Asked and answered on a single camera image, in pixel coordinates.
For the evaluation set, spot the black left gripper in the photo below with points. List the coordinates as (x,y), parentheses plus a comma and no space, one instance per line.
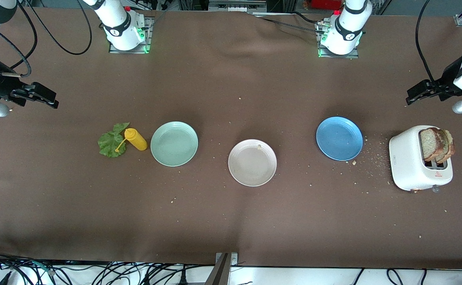
(447,81)

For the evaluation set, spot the brown bread slice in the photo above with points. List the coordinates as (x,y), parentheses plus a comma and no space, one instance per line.
(427,144)
(448,148)

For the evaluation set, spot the green lettuce leaf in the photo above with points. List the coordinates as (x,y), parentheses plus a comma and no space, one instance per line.
(110,144)

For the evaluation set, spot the yellow mustard squeeze bottle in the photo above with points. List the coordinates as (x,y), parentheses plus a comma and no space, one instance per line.
(137,140)

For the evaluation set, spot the blue plate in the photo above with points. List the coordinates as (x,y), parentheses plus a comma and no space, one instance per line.
(339,138)

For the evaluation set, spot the mint green plate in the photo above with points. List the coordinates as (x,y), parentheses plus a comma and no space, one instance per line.
(174,143)

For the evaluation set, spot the beige plate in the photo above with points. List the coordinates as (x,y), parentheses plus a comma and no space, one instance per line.
(252,164)

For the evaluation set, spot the white two-slot toaster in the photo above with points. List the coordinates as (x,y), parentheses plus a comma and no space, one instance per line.
(405,162)

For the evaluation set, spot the red box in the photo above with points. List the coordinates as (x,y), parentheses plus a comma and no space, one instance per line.
(326,4)

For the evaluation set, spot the brown tablecloth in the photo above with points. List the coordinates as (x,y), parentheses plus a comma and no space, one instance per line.
(230,99)

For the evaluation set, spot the grey power strip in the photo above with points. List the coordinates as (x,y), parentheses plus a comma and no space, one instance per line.
(236,6)

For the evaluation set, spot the dark metal pole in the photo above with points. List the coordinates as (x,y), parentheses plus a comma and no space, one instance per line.
(219,275)

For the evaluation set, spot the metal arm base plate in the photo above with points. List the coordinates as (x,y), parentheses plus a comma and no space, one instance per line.
(326,55)
(114,50)

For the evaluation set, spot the silver metal bracket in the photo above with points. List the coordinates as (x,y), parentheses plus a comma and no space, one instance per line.
(234,259)

